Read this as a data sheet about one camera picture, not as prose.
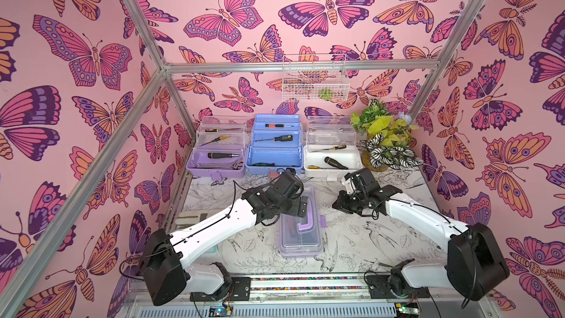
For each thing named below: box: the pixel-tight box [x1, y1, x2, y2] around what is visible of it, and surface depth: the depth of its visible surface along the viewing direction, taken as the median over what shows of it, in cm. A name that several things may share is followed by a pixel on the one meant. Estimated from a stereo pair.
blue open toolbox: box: [244, 113, 304, 176], surface depth 110 cm
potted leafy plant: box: [350, 98, 424, 172], surface depth 87 cm
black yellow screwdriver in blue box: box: [254, 134, 294, 142], surface depth 108 cm
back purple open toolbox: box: [186, 115, 248, 182], surface depth 111 cm
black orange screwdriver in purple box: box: [207, 152, 240, 159], surface depth 111 cm
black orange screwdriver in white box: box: [323, 156, 349, 171], surface depth 108 cm
